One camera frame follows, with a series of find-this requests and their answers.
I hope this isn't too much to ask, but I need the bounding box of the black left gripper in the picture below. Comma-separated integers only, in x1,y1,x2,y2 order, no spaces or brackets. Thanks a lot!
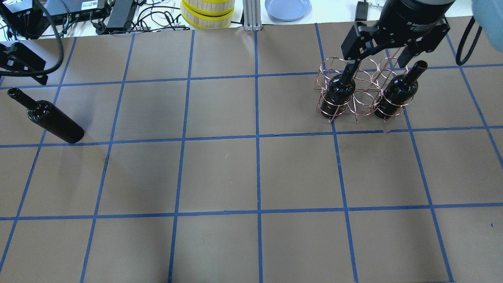
0,42,48,85

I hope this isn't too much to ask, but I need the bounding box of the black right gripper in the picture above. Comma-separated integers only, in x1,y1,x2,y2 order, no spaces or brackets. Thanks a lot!
341,0,451,77

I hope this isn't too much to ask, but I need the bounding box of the dark wine bottle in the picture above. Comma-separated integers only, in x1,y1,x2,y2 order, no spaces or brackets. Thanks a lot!
7,88,84,143
320,69,356,119

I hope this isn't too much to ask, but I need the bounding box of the dark wine bottle in basket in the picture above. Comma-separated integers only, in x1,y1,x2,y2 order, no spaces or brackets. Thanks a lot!
320,69,356,119

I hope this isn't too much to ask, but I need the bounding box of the yellow rimmed wooden basket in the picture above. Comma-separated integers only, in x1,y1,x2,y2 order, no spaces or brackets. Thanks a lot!
180,0,235,29

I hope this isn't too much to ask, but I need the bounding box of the black power adapter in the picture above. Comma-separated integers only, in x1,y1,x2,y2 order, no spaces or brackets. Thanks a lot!
354,0,369,22

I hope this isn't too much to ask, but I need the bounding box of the blue plate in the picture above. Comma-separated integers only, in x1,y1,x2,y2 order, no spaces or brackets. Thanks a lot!
264,0,311,22

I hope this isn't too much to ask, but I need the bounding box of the copper wire wine basket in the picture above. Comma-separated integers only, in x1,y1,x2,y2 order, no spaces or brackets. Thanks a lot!
314,56,410,123

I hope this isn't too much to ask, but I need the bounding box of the aluminium frame post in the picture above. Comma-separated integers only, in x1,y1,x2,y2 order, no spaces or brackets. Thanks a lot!
242,0,263,31

